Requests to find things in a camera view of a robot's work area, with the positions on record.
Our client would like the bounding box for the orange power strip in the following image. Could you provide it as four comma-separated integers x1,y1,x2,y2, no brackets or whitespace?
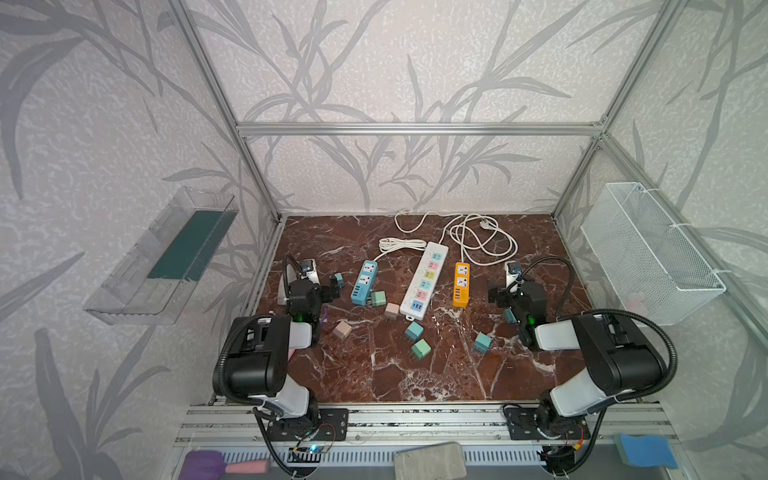
452,262,470,308

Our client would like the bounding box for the pink cube charger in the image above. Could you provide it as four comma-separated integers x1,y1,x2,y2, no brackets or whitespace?
385,303,399,320
333,320,353,339

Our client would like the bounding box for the white multicolour power strip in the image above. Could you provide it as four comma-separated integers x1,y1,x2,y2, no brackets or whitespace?
399,242,449,321

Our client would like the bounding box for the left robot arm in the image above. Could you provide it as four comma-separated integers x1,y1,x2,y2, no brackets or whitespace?
212,278,340,428

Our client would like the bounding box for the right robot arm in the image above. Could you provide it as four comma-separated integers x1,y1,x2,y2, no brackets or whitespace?
488,281,679,440

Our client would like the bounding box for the grey garden trowel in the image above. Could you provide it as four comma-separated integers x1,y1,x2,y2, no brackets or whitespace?
277,264,297,306

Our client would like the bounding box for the blue power strip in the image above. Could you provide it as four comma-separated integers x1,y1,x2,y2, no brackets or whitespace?
351,260,378,306

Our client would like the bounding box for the green cube charger by strip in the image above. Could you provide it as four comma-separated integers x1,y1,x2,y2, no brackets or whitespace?
370,291,387,307

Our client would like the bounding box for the green cube charger centre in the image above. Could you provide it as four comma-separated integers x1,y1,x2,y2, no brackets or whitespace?
411,339,432,360

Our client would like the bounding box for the grey sponge block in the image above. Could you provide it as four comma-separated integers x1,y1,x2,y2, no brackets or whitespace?
394,442,467,480

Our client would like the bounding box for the blue sponge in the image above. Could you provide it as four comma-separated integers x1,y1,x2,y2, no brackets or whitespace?
613,434,679,469

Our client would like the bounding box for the purple pink brush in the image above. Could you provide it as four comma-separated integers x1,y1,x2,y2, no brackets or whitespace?
178,450,271,480

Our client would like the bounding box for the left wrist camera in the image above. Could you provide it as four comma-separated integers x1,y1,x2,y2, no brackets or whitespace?
299,259,320,284

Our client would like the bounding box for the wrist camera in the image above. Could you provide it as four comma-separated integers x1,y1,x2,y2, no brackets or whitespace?
299,259,320,284
504,260,522,291

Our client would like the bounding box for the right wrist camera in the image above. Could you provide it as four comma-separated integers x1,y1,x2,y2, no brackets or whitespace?
504,260,522,291

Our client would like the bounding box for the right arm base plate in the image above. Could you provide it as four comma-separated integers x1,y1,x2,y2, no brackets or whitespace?
502,404,591,442

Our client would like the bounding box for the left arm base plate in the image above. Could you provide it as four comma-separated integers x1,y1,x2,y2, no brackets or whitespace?
267,408,349,442

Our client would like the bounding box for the white wire mesh basket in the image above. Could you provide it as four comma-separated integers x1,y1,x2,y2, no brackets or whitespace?
581,182,726,326

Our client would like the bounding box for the clear plastic wall tray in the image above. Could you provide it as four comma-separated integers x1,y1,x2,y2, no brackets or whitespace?
84,187,239,326

